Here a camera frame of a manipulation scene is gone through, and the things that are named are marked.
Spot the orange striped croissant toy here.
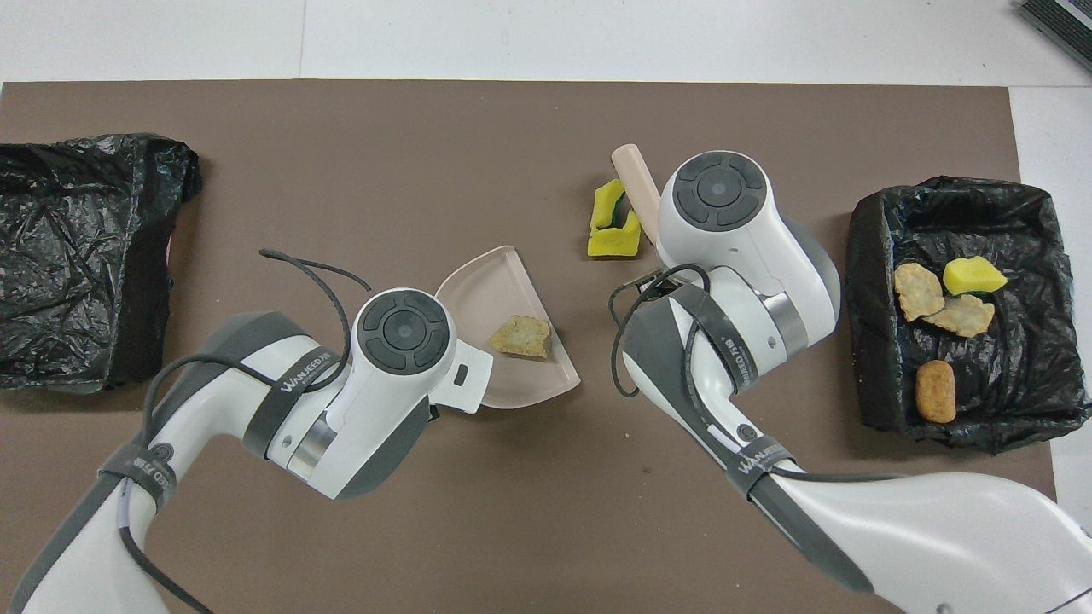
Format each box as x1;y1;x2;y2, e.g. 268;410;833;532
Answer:
893;262;946;323

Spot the brown bread roll toy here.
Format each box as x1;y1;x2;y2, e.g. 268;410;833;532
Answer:
915;359;958;425

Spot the beige hand brush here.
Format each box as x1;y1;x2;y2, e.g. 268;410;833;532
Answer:
611;143;662;248

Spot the black bag lined bin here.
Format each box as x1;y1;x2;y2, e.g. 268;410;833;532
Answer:
0;132;204;395
845;175;1092;455

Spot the beige plastic dustpan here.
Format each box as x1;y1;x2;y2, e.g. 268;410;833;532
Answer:
435;245;582;410

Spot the brown table mat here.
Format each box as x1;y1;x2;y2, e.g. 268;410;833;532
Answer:
0;79;1072;614

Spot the yellow green sponge piece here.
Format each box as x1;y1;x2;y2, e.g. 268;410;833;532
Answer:
590;178;632;233

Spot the notched yellow sponge piece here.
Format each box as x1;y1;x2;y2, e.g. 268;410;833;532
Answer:
586;209;643;259

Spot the rounded yellow sponge piece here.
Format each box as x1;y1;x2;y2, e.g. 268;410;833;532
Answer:
943;256;1009;297

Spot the dark left arm cable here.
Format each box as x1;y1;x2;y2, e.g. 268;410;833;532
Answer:
115;247;374;614

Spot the dark ribbed panel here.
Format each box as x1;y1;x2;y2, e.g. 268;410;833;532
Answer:
1015;0;1092;73

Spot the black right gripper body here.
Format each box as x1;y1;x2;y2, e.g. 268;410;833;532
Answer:
630;270;676;300

